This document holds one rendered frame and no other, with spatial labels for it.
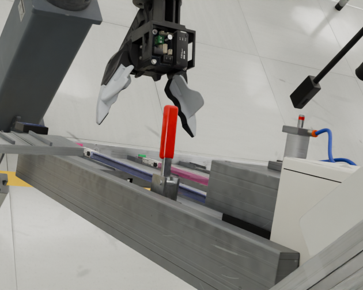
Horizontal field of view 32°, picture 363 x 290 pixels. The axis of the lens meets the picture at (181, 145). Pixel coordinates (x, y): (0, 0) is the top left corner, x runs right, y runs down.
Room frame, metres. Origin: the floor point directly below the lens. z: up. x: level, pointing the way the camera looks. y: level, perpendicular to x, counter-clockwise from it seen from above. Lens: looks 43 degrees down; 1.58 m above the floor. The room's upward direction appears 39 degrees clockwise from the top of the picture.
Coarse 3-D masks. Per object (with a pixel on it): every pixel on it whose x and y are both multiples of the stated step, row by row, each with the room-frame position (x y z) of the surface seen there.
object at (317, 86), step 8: (304, 80) 0.73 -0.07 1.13; (312, 80) 0.73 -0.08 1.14; (296, 88) 0.73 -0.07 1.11; (304, 88) 0.73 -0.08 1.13; (312, 88) 0.72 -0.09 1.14; (320, 88) 0.73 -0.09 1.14; (296, 96) 0.73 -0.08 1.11; (304, 96) 0.72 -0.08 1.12; (312, 96) 0.73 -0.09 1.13; (296, 104) 0.72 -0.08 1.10; (304, 104) 0.73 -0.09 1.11
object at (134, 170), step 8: (96, 152) 0.70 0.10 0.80; (96, 160) 0.69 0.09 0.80; (104, 160) 0.67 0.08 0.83; (112, 160) 0.66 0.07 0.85; (120, 168) 0.64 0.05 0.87; (128, 168) 0.63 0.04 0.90; (136, 168) 0.62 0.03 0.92; (136, 176) 0.61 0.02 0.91; (144, 176) 0.60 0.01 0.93; (152, 176) 0.59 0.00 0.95; (184, 184) 0.57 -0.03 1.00; (184, 192) 0.55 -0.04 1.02; (192, 192) 0.54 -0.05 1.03; (200, 192) 0.54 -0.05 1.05; (200, 200) 0.53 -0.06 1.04
